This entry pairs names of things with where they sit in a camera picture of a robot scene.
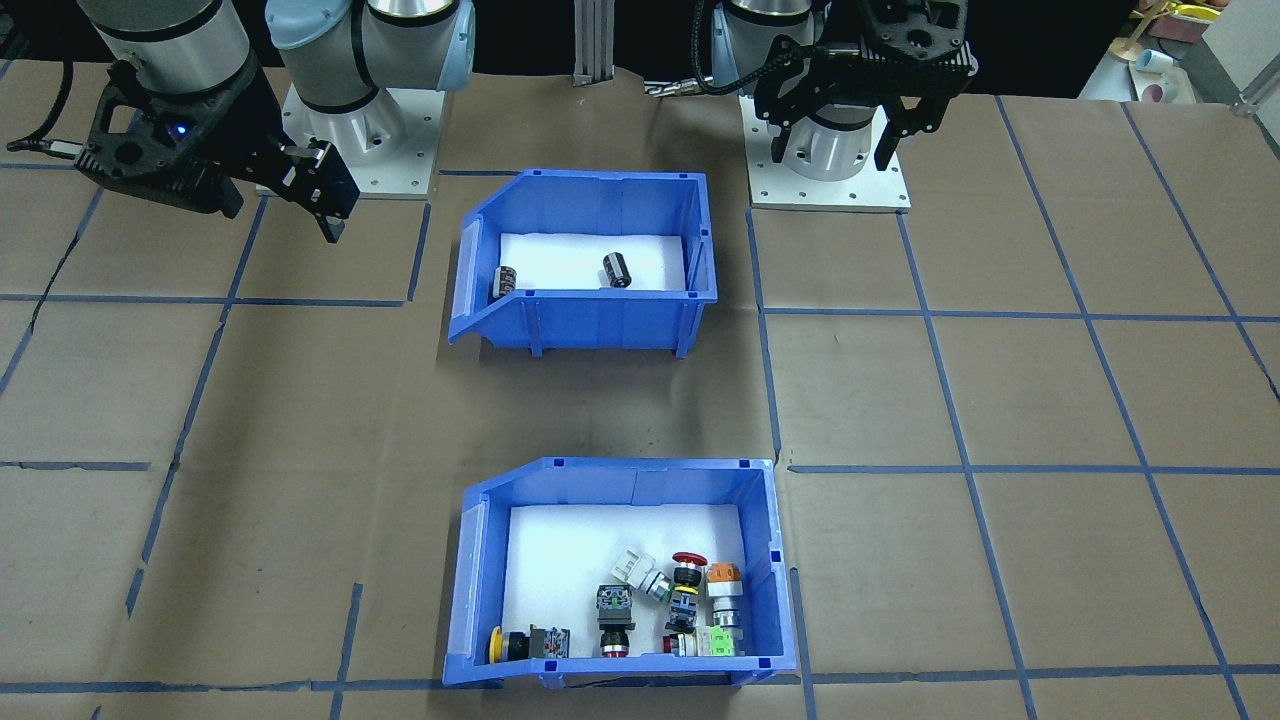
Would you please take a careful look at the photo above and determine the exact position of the blue plastic battery bin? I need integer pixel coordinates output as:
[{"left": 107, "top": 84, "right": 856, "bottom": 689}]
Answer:
[{"left": 447, "top": 168, "right": 721, "bottom": 359}]

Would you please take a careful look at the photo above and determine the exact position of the blue plastic button bin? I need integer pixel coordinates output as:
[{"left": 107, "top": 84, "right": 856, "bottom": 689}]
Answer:
[{"left": 442, "top": 457, "right": 801, "bottom": 691}]

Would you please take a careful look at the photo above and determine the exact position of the white foam bin liner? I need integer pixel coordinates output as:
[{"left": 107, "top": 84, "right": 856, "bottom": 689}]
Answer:
[
  {"left": 495, "top": 503, "right": 746, "bottom": 661},
  {"left": 498, "top": 232, "right": 689, "bottom": 293}
]

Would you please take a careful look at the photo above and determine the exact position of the wooden stand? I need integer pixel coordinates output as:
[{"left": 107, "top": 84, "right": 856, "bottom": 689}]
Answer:
[{"left": 1108, "top": 0, "right": 1171, "bottom": 64}]

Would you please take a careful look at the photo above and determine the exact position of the white side table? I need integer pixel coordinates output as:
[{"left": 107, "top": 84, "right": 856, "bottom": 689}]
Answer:
[{"left": 1078, "top": 0, "right": 1280, "bottom": 113}]

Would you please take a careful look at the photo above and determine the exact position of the silver metal bar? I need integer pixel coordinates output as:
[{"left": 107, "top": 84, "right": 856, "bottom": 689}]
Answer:
[{"left": 1231, "top": 78, "right": 1280, "bottom": 120}]

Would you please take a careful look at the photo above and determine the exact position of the red mushroom push button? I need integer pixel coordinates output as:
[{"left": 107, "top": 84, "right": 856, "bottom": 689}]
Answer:
[{"left": 664, "top": 550, "right": 710, "bottom": 634}]

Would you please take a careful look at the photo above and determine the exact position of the white square base plate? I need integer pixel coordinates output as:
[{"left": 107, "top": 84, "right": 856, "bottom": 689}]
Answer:
[
  {"left": 745, "top": 93, "right": 913, "bottom": 213},
  {"left": 255, "top": 85, "right": 446, "bottom": 201}
]

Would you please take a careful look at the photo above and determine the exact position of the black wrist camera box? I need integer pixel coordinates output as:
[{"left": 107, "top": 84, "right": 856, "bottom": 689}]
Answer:
[{"left": 76, "top": 148, "right": 244, "bottom": 218}]

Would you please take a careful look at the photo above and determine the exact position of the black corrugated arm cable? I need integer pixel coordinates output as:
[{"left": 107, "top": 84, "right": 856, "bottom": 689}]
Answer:
[{"left": 690, "top": 0, "right": 833, "bottom": 99}]

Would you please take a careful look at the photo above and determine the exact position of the black camera cable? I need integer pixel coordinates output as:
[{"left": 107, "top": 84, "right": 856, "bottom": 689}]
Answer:
[{"left": 5, "top": 55, "right": 83, "bottom": 161}]

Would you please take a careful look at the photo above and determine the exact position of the aluminium frame post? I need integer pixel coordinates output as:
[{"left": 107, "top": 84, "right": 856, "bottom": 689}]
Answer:
[{"left": 573, "top": 0, "right": 618, "bottom": 89}]

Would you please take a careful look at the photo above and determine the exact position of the orange and white switch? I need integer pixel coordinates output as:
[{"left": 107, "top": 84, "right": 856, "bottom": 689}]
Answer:
[{"left": 704, "top": 562, "right": 744, "bottom": 632}]

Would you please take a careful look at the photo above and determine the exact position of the white switch with green ring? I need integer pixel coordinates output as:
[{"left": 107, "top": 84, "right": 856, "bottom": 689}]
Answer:
[{"left": 610, "top": 547, "right": 674, "bottom": 605}]

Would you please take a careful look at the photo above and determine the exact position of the yellow push button switch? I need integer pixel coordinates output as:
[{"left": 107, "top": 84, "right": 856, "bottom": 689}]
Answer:
[{"left": 487, "top": 624, "right": 572, "bottom": 664}]

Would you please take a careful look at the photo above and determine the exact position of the black switch contact block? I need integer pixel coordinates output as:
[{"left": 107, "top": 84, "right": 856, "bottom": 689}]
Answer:
[{"left": 596, "top": 584, "right": 639, "bottom": 660}]

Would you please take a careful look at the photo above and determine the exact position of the green and white switch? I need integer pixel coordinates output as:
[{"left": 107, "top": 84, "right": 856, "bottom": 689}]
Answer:
[{"left": 662, "top": 626, "right": 747, "bottom": 659}]

